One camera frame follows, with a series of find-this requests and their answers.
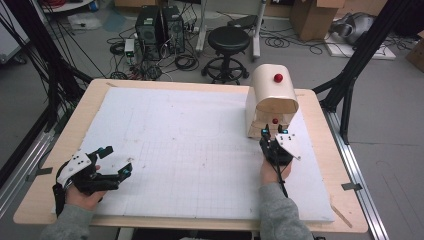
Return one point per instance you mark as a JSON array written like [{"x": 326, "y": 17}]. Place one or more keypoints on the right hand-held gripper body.
[{"x": 282, "y": 149}]

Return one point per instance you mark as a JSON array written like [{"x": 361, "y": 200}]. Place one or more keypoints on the wooden drawer with red knob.
[{"x": 263, "y": 126}]

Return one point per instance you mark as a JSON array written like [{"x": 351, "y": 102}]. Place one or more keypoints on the large cardboard box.
[{"x": 313, "y": 18}]

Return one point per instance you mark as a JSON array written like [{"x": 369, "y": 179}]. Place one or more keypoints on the person's right hand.
[{"x": 270, "y": 173}]

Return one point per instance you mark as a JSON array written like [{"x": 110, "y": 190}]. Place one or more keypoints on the black round stool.
[{"x": 228, "y": 41}]

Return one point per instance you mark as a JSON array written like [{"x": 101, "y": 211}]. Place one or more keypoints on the grey tape strip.
[
  {"x": 351, "y": 186},
  {"x": 42, "y": 172}
]

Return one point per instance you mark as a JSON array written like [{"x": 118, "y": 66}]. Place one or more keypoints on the person's left hand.
[{"x": 81, "y": 198}]

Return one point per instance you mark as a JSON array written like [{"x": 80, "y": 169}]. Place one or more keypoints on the black computer tower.
[
  {"x": 174, "y": 30},
  {"x": 149, "y": 31}
]

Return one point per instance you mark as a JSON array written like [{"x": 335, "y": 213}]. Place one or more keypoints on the small white power box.
[{"x": 129, "y": 47}]

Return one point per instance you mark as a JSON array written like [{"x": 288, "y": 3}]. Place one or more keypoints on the white gridded foam board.
[{"x": 173, "y": 150}]

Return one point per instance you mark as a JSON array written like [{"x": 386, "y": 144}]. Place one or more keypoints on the wooden box with red knob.
[{"x": 271, "y": 95}]

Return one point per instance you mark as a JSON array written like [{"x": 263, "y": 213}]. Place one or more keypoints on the grey bag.
[{"x": 355, "y": 27}]

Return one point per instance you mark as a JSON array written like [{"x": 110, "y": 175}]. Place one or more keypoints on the white flat board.
[{"x": 353, "y": 50}]

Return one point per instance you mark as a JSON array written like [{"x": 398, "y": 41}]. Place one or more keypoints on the white round table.
[{"x": 66, "y": 4}]

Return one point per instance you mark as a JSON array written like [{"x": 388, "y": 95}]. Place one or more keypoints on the black metal frame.
[
  {"x": 363, "y": 50},
  {"x": 50, "y": 66}
]

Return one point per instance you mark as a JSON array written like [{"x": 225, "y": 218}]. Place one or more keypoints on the small cardboard box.
[{"x": 416, "y": 53}]

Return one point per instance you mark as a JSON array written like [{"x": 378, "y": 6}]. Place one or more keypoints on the aluminium rail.
[
  {"x": 358, "y": 173},
  {"x": 23, "y": 173}
]

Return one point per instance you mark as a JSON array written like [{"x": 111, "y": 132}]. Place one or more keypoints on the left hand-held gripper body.
[{"x": 75, "y": 165}]

